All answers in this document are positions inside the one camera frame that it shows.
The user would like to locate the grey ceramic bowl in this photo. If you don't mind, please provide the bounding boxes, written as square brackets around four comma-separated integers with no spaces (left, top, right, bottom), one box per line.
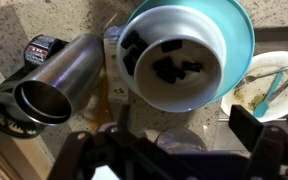
[116,5,226,113]

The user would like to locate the black mug with label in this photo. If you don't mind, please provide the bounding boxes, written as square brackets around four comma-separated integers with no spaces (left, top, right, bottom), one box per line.
[0,35,68,139]

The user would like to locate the teal spatula wooden handle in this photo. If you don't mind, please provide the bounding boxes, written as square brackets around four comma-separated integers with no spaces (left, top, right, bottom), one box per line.
[253,73,283,118]

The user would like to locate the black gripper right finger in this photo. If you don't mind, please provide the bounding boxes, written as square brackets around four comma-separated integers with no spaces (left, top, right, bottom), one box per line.
[229,105,288,180]

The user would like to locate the white paper carton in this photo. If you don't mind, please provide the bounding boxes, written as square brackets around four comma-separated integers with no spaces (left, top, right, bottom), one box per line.
[104,26,129,103]

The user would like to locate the teal plate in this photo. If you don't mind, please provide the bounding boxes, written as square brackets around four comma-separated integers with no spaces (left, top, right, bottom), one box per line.
[127,0,255,102]

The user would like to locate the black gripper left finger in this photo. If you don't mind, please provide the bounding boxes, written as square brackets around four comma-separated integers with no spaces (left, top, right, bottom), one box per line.
[47,105,158,180]

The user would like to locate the stainless steel tumbler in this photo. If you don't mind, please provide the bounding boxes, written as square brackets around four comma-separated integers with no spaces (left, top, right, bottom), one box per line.
[13,34,104,126]

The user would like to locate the dark knife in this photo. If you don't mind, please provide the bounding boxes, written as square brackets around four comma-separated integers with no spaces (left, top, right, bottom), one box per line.
[268,80,288,103]

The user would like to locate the white dirty plate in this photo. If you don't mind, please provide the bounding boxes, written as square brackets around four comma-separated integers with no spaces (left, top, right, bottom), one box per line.
[221,51,288,122]

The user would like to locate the black food pieces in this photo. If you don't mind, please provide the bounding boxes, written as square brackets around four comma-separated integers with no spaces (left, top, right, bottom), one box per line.
[120,30,203,84]

